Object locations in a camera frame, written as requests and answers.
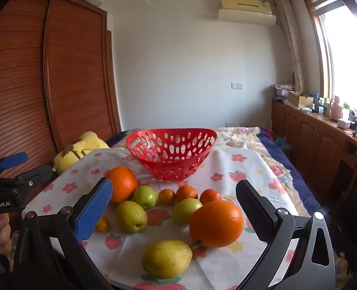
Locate wooden cabinet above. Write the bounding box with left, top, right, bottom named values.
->
left=270, top=100, right=357, bottom=218

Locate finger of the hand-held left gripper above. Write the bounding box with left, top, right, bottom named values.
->
left=0, top=152, right=28, bottom=173
left=14, top=165, right=54, bottom=189

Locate window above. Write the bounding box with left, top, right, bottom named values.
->
left=302, top=0, right=357, bottom=112

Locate small mandarin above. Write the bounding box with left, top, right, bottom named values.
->
left=95, top=216, right=109, bottom=233
left=158, top=188, right=176, bottom=205

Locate yellow pear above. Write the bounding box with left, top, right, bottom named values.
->
left=141, top=240, right=202, bottom=280

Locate large green apple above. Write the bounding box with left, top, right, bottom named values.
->
left=172, top=198, right=203, bottom=225

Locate wall air conditioner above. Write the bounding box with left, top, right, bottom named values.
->
left=218, top=0, right=277, bottom=26

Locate dark wooden chair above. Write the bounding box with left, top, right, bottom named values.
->
left=332, top=143, right=357, bottom=236

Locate teal cloth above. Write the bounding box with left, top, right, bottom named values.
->
left=275, top=137, right=291, bottom=151

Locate wooden wardrobe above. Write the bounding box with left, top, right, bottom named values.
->
left=0, top=0, right=121, bottom=194

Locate pile of papers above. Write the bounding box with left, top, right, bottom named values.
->
left=272, top=84, right=294, bottom=101

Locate cardboard box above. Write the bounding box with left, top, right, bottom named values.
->
left=288, top=91, right=313, bottom=108

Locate pink bottle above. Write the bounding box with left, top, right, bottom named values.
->
left=330, top=96, right=342, bottom=121

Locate small green apple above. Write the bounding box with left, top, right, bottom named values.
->
left=132, top=185, right=158, bottom=210

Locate floral bed sheet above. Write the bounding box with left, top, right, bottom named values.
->
left=106, top=126, right=310, bottom=218

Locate patterned curtain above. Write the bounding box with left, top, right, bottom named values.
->
left=275, top=0, right=307, bottom=93

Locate yellow plush toy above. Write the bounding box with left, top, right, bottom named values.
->
left=53, top=131, right=111, bottom=174

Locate green pear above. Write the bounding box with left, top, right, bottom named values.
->
left=116, top=201, right=148, bottom=233

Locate dark blue blanket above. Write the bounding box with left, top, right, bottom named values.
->
left=258, top=127, right=333, bottom=218

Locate red perforated plastic basket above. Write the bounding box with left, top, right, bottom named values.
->
left=126, top=129, right=218, bottom=181

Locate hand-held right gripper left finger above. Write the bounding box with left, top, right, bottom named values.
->
left=14, top=177, right=114, bottom=290

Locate large orange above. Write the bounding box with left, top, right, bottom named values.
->
left=104, top=167, right=138, bottom=204
left=189, top=200, right=244, bottom=248

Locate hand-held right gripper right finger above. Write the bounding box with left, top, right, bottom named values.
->
left=236, top=180, right=336, bottom=290

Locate white fruit-print cloth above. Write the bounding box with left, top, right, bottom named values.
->
left=21, top=148, right=310, bottom=290

